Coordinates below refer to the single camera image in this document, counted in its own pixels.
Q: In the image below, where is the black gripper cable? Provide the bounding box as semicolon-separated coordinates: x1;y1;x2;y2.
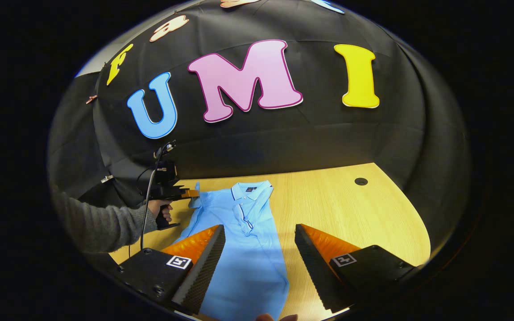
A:
140;147;168;250

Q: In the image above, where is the light blue T-shirt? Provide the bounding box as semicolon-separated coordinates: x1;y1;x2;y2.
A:
174;180;290;321

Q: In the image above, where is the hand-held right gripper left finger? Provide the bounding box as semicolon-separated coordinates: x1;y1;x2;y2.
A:
116;224;226;315

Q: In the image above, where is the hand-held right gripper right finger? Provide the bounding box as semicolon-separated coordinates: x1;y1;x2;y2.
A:
294;224;418;313

